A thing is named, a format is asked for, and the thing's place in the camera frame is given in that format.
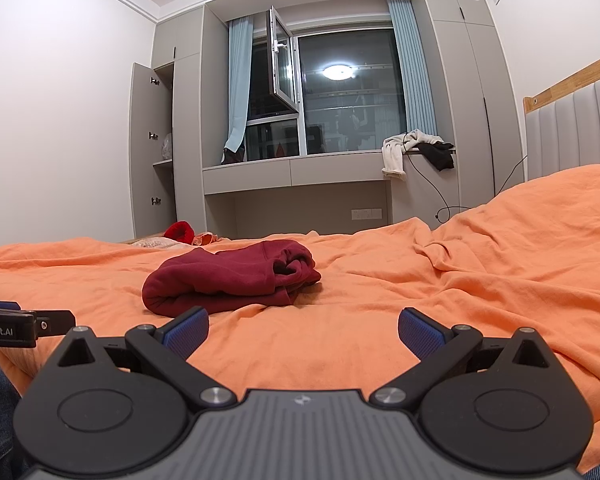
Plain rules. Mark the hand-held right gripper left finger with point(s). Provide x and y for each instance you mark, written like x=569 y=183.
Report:
x=187 y=332

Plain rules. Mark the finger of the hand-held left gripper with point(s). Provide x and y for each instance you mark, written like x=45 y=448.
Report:
x=55 y=322
x=0 y=305

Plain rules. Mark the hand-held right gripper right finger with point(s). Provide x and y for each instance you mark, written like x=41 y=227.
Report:
x=422 y=335

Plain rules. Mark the dark red sweater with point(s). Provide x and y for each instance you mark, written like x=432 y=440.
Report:
x=220 y=275

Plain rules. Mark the orange blanket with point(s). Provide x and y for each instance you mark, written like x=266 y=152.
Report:
x=430 y=285

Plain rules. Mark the pink patterned pillow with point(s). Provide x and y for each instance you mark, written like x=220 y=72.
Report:
x=155 y=243

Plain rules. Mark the red plush item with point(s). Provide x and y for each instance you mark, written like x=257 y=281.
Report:
x=180 y=231

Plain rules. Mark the white garment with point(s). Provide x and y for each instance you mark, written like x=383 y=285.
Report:
x=392 y=160

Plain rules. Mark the open grey wardrobe door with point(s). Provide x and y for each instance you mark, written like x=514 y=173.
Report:
x=145 y=160

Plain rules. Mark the black garment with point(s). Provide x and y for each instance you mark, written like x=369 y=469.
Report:
x=440 y=157

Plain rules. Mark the dark bag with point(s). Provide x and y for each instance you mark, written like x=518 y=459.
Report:
x=232 y=156

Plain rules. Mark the grey window bench with drawers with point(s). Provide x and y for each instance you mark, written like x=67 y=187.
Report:
x=280 y=175

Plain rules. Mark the clear plastic bag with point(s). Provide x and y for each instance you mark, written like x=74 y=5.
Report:
x=166 y=147

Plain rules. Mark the grey wardrobe with shelves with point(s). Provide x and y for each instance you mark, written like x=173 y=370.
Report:
x=187 y=110

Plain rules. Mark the tall grey cabinet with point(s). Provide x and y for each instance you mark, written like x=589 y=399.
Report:
x=475 y=110

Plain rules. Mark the large window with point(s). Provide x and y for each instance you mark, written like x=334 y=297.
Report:
x=350 y=110

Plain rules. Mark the grey padded wooden headboard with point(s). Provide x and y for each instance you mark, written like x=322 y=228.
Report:
x=565 y=130

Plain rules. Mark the short light blue curtain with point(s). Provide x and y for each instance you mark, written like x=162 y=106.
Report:
x=237 y=85

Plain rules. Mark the long pleated blue curtain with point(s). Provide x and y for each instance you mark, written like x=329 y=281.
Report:
x=412 y=70

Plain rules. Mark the open window sash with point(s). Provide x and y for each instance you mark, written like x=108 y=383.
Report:
x=282 y=60

